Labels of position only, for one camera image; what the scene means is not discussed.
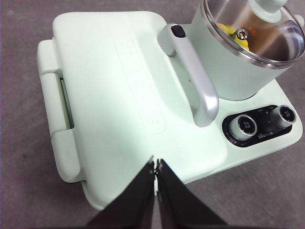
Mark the silver grill cover handle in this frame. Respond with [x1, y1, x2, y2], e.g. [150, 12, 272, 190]
[157, 23, 220, 128]

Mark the mint green breakfast machine base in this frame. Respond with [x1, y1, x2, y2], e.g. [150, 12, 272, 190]
[37, 39, 304, 189]

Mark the mint green handled pot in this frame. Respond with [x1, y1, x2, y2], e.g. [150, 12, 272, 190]
[190, 0, 305, 101]

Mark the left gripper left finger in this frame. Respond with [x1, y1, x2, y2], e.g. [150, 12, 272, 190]
[85, 155, 160, 229]

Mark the silver control knob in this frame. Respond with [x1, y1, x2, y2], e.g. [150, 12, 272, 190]
[275, 104, 297, 128]
[236, 114, 258, 137]

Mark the glass lid with mint knob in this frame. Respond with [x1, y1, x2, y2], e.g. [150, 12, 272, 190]
[202, 0, 305, 70]

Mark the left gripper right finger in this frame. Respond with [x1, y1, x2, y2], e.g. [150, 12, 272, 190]
[156, 159, 227, 229]

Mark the yellow toy pumpkin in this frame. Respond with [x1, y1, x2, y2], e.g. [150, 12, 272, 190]
[218, 22, 251, 51]

